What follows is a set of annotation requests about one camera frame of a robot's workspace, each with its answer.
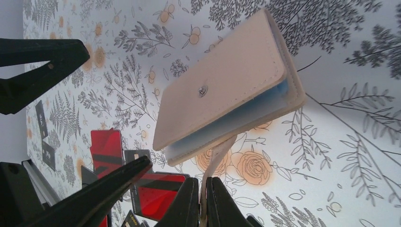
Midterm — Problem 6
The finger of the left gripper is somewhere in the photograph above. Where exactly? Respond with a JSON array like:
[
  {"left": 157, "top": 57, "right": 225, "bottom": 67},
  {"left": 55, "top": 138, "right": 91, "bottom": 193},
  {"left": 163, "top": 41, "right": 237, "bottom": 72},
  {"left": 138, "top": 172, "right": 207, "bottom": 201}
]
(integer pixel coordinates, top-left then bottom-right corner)
[{"left": 0, "top": 38, "right": 90, "bottom": 115}]

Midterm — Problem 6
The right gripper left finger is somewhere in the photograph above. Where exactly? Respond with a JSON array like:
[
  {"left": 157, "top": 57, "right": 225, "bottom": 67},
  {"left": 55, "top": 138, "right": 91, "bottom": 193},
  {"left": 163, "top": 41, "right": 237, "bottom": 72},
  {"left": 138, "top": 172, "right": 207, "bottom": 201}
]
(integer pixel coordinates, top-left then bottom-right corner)
[{"left": 155, "top": 177, "right": 200, "bottom": 227}]

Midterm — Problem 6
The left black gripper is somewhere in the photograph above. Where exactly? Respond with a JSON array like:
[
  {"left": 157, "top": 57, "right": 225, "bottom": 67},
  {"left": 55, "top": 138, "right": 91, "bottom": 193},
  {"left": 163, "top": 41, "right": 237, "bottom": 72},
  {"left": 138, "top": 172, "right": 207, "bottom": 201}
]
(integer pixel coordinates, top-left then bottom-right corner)
[{"left": 0, "top": 156, "right": 152, "bottom": 227}]

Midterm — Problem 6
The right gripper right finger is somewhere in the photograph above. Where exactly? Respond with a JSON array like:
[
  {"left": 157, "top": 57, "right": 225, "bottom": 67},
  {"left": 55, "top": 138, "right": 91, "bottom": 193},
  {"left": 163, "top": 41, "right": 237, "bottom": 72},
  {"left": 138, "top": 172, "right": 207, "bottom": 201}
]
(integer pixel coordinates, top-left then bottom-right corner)
[{"left": 206, "top": 177, "right": 248, "bottom": 227}]

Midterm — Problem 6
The beige leather card holder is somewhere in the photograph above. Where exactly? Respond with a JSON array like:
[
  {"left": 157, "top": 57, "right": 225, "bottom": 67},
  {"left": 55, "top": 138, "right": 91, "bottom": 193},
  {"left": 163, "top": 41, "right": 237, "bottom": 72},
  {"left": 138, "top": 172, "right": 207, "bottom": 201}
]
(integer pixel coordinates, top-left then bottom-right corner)
[{"left": 152, "top": 8, "right": 308, "bottom": 167}]

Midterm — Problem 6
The black card by left arm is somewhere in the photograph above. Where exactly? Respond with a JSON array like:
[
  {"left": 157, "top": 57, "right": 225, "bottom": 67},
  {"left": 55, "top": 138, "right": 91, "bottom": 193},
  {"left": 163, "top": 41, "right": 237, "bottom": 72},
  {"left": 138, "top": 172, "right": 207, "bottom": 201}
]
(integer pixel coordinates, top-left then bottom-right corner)
[{"left": 35, "top": 100, "right": 48, "bottom": 140}]

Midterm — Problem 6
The red black card centre top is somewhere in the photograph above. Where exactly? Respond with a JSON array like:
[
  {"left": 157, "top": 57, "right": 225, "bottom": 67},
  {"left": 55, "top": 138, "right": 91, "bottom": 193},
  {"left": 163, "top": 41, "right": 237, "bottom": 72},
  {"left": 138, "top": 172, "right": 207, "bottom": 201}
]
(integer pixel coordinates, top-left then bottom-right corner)
[{"left": 130, "top": 172, "right": 190, "bottom": 221}]

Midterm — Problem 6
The red card upper left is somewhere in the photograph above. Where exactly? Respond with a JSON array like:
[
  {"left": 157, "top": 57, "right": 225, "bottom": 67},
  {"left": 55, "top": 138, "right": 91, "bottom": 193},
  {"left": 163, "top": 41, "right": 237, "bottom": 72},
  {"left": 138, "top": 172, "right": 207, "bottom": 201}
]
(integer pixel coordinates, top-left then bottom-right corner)
[{"left": 90, "top": 128, "right": 123, "bottom": 179}]

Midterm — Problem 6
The black chip cards cluster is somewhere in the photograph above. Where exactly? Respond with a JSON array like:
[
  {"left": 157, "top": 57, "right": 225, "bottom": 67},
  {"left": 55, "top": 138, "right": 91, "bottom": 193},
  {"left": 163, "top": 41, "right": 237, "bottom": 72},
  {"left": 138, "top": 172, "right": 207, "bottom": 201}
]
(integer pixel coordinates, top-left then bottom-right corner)
[{"left": 124, "top": 149, "right": 154, "bottom": 178}]

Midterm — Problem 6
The floral patterned table mat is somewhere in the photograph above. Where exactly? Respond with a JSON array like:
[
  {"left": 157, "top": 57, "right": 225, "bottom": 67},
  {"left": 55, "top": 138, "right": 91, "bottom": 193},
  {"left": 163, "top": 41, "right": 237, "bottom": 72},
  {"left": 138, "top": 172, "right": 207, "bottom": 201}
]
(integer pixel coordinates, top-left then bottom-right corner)
[{"left": 23, "top": 0, "right": 401, "bottom": 227}]

